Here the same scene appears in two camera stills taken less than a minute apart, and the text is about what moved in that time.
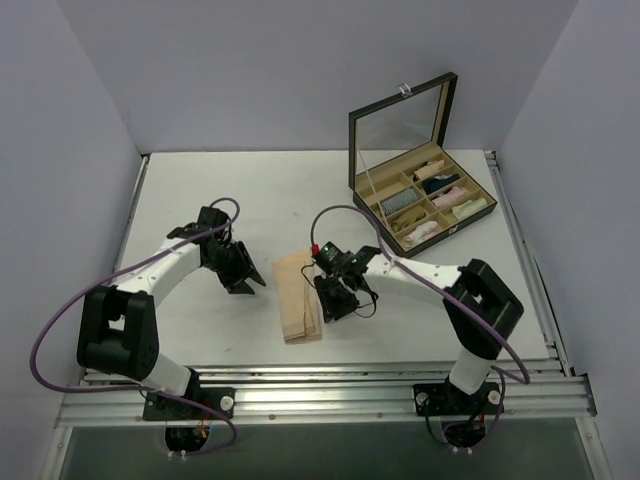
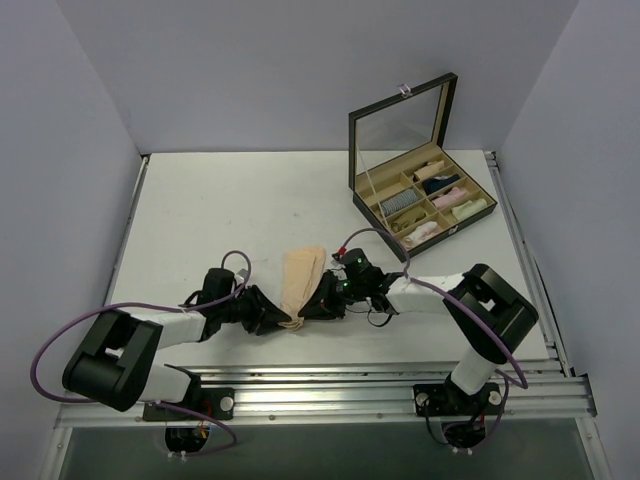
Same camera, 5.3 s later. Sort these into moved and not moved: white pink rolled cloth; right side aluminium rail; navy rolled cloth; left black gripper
Moved: left black gripper
Not moved: right side aluminium rail; white pink rolled cloth; navy rolled cloth
